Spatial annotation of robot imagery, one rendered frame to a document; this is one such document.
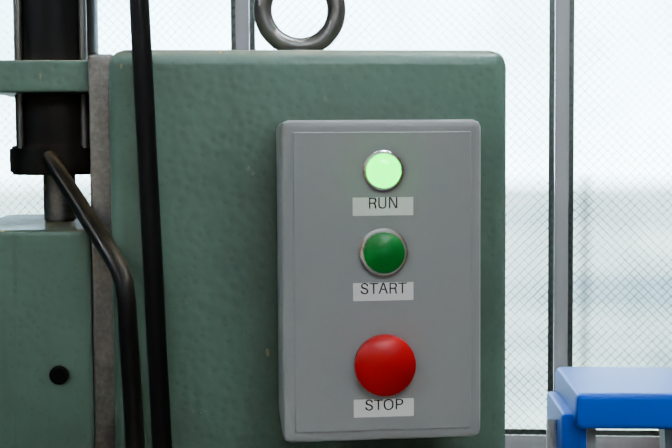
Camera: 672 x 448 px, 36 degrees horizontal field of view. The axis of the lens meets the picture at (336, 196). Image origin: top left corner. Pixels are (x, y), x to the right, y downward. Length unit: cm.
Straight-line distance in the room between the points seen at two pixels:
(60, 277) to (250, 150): 14
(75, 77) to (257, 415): 23
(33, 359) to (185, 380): 10
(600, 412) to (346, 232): 85
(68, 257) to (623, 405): 86
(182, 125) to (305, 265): 11
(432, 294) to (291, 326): 7
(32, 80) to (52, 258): 11
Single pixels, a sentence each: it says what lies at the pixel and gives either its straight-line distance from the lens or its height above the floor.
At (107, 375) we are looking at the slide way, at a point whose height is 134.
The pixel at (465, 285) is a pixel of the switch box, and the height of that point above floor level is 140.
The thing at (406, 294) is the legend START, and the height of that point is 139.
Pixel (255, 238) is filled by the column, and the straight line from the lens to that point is 56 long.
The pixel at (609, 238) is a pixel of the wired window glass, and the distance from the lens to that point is 205.
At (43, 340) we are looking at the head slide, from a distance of 62.
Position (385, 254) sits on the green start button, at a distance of 50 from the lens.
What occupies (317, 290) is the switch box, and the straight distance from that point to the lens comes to 50.
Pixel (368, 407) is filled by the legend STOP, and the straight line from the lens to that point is 52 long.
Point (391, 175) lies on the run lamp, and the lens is 49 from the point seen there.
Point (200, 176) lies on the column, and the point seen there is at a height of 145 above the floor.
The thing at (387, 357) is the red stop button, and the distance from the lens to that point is 50.
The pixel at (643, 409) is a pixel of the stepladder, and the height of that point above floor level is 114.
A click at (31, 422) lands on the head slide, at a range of 63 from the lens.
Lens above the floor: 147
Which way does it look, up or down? 3 degrees down
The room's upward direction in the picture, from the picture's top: straight up
